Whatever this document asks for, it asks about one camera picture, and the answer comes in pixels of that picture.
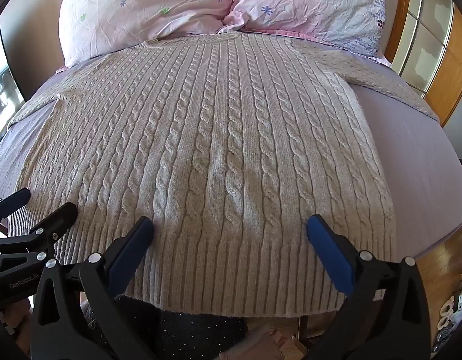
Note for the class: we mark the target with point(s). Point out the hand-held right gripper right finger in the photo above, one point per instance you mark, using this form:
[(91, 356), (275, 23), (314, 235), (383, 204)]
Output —
[(331, 257)]

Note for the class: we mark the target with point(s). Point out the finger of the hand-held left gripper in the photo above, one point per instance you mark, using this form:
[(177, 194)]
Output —
[(12, 203), (60, 215)]

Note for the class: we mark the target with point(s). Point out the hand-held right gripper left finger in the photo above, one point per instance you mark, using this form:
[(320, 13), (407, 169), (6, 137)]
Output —
[(130, 247)]

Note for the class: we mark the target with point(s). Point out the person's dark dotted pants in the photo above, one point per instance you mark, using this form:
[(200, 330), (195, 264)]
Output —
[(193, 335)]

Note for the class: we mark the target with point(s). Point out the purple bed sheet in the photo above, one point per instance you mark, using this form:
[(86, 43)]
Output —
[(407, 142)]

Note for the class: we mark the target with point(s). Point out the pink tree print pillow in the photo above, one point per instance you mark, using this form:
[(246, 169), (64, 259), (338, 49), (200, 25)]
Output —
[(141, 11)]

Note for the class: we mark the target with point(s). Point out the wooden headboard with panels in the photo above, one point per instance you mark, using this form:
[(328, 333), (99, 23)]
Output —
[(437, 45)]

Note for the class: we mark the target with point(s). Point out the pink flower print pillow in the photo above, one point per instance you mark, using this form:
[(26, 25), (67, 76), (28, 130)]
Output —
[(309, 3)]

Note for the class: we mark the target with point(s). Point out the framed wall picture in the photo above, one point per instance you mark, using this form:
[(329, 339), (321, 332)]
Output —
[(4, 86)]

